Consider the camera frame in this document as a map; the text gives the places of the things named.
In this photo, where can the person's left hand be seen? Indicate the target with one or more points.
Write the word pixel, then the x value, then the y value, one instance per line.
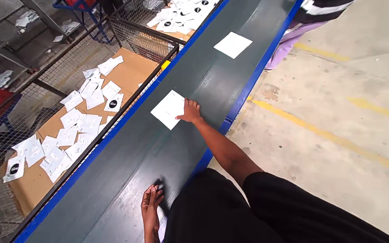
pixel 149 206

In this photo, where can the person's right hand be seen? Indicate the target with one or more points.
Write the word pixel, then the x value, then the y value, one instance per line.
pixel 191 113

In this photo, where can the person's right thumb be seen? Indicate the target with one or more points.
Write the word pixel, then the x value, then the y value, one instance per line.
pixel 181 117

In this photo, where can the person's left fingers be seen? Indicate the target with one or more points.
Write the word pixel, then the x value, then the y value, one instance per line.
pixel 153 192

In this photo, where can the white square packet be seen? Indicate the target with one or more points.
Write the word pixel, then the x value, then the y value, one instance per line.
pixel 233 45
pixel 169 109

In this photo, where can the person's left forearm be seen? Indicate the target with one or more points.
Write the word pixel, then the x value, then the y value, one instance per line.
pixel 151 236

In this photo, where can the person's right forearm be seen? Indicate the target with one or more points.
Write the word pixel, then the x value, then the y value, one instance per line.
pixel 226 150

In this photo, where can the yellow plastic piece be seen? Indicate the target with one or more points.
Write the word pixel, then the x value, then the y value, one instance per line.
pixel 165 65

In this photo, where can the person's body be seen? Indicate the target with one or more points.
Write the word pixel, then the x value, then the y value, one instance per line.
pixel 214 209

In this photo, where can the pile of white packets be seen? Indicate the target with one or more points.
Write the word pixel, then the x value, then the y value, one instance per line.
pixel 62 135
pixel 184 17

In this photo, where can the brown cardboard sheet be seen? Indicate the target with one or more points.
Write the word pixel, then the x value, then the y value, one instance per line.
pixel 29 192

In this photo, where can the blue metal trolley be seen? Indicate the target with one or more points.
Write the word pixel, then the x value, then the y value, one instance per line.
pixel 89 20
pixel 8 126

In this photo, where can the heap of crumpled white packets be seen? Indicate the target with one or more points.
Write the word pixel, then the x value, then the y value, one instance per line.
pixel 2 79
pixel 26 19

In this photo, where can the dark conveyor with blue frame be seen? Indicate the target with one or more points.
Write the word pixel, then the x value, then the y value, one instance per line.
pixel 127 148

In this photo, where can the grey metal frame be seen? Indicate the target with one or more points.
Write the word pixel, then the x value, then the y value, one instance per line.
pixel 42 20

